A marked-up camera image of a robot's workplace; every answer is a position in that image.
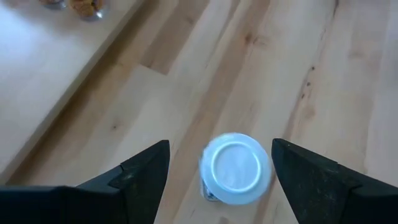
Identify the small cork-lid glass jar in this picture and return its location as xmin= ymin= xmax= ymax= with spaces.
xmin=39 ymin=0 xmax=68 ymax=10
xmin=68 ymin=0 xmax=110 ymax=22

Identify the white-lid spice jar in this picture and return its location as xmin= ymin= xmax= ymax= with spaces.
xmin=198 ymin=133 xmax=273 ymax=206

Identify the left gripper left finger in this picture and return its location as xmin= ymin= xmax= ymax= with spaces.
xmin=0 ymin=139 xmax=171 ymax=224

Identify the wooden shelf black metal frame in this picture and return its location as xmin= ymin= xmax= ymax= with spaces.
xmin=0 ymin=0 xmax=147 ymax=185

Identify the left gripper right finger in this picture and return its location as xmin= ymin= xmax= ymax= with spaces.
xmin=271 ymin=138 xmax=398 ymax=224

